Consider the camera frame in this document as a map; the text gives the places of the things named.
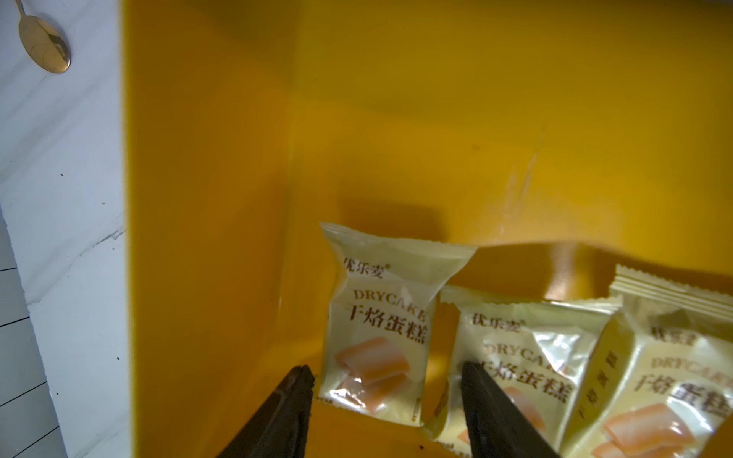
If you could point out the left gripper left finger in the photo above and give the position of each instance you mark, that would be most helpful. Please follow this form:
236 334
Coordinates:
279 427

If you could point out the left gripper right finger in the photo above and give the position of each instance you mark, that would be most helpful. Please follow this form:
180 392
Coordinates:
496 427

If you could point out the yellow cookie packet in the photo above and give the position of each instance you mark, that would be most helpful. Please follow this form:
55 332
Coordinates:
537 352
380 321
659 382

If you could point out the yellow top drawer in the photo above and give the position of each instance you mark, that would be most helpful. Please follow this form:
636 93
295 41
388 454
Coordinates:
560 138

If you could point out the gold spoon teal handle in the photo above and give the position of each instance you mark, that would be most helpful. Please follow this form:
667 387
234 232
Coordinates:
43 43

